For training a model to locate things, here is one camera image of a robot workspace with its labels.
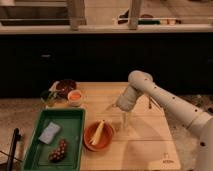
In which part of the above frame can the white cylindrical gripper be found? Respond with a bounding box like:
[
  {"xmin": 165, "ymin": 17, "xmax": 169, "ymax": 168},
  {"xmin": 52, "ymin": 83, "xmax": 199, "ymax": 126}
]
[{"xmin": 106, "ymin": 85, "xmax": 143, "ymax": 129}]

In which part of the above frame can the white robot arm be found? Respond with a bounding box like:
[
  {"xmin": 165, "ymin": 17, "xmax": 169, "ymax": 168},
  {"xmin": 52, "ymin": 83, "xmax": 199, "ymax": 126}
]
[{"xmin": 115, "ymin": 70, "xmax": 213, "ymax": 171}]

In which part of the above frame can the red bowl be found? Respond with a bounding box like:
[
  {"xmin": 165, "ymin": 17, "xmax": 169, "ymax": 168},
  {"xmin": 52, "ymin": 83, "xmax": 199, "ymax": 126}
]
[{"xmin": 83, "ymin": 121, "xmax": 114, "ymax": 152}]

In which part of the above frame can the dark brown bowl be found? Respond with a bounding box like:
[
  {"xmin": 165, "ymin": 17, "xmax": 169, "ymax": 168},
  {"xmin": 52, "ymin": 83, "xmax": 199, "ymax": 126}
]
[{"xmin": 56, "ymin": 79, "xmax": 77, "ymax": 98}]

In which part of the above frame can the wooden cutting board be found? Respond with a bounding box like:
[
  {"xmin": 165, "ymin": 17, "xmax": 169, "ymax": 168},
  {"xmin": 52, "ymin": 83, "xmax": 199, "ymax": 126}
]
[{"xmin": 77, "ymin": 82, "xmax": 180, "ymax": 171}]

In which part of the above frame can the white cup with orange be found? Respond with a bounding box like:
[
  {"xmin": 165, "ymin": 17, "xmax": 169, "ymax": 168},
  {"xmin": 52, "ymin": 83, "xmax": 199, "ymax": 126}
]
[{"xmin": 67, "ymin": 90, "xmax": 83, "ymax": 107}]

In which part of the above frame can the plate with green vegetables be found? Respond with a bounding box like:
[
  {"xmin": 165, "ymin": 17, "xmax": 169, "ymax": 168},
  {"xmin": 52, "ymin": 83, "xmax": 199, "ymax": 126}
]
[{"xmin": 40, "ymin": 90, "xmax": 67, "ymax": 107}]

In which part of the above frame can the green plastic tray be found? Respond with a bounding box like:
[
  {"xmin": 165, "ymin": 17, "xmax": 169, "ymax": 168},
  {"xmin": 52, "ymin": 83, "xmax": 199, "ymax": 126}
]
[{"xmin": 22, "ymin": 108, "xmax": 85, "ymax": 171}]

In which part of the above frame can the blue grey sponge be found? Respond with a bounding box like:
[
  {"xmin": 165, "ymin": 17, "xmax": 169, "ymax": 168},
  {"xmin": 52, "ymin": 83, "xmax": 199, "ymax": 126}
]
[{"xmin": 39, "ymin": 122, "xmax": 61, "ymax": 144}]

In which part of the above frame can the dark red grape bunch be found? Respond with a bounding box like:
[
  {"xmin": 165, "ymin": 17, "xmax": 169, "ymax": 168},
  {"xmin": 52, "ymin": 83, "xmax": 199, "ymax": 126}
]
[{"xmin": 48, "ymin": 139, "xmax": 68, "ymax": 163}]

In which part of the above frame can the white tray with items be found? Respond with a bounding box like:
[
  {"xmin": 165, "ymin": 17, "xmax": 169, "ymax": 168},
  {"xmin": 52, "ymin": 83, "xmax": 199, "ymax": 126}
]
[{"xmin": 112, "ymin": 9, "xmax": 213, "ymax": 26}]

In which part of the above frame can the left wooden post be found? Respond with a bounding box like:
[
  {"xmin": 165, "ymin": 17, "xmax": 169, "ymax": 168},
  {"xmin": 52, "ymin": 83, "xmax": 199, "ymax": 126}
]
[{"xmin": 67, "ymin": 0, "xmax": 86, "ymax": 30}]

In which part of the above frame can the wooden post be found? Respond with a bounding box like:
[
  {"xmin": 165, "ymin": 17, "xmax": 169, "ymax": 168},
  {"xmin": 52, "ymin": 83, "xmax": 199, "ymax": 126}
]
[
  {"xmin": 128, "ymin": 0, "xmax": 142, "ymax": 30},
  {"xmin": 67, "ymin": 0, "xmax": 86, "ymax": 30}
]

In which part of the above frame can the black handle tool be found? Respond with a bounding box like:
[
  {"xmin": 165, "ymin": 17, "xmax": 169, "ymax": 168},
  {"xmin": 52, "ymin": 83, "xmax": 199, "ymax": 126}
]
[{"xmin": 6, "ymin": 128, "xmax": 21, "ymax": 171}]

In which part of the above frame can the right wooden post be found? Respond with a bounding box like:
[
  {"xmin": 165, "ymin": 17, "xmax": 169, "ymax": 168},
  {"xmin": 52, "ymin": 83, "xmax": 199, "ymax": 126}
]
[{"xmin": 128, "ymin": 0, "xmax": 142, "ymax": 30}]

